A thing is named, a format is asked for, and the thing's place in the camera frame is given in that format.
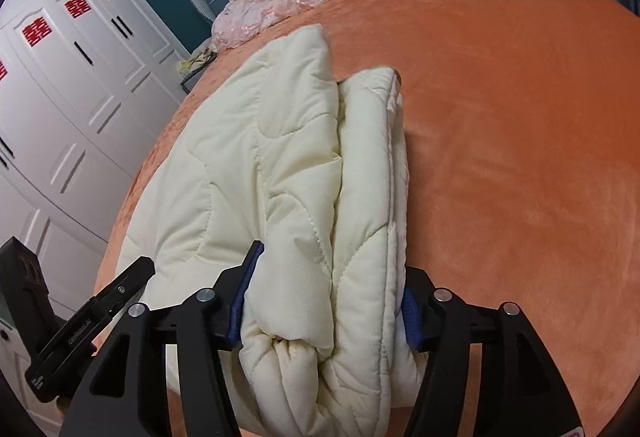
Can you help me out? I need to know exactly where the orange velvet bed blanket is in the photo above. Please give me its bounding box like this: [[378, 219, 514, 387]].
[[95, 0, 640, 437]]

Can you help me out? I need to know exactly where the white wardrobe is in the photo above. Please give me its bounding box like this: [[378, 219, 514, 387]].
[[0, 0, 191, 368]]

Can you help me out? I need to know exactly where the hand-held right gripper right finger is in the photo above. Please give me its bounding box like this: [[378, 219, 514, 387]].
[[400, 266, 583, 437]]

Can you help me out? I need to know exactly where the cream quilted jacket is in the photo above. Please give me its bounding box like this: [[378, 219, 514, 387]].
[[116, 24, 426, 437]]

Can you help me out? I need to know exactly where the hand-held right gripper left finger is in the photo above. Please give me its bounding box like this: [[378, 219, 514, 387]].
[[60, 239, 265, 437]]

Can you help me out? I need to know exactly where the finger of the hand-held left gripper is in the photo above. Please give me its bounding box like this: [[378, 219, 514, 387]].
[[97, 256, 155, 313]]

